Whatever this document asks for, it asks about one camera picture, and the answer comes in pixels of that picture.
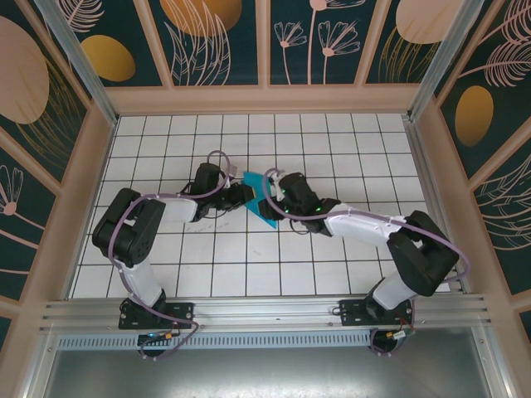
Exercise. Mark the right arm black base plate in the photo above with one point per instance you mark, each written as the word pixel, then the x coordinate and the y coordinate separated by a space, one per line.
pixel 352 311

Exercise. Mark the aluminium mounting rail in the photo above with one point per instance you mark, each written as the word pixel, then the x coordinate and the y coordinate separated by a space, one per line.
pixel 265 311

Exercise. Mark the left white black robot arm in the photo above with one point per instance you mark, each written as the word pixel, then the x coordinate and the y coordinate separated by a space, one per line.
pixel 132 236

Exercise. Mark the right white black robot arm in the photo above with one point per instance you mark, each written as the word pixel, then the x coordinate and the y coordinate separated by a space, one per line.
pixel 427 257

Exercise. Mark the aluminium frame post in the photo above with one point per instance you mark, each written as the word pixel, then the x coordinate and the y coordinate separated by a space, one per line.
pixel 446 58
pixel 79 66

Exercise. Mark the aluminium side rail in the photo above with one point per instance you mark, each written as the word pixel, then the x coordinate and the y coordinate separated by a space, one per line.
pixel 421 157

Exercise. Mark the blue paper sheet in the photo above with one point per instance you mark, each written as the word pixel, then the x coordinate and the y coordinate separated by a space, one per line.
pixel 255 182

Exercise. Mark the brushed metal panel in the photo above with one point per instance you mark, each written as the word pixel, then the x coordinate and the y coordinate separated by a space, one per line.
pixel 265 373

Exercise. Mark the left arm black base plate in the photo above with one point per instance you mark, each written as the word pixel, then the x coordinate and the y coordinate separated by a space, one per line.
pixel 182 311

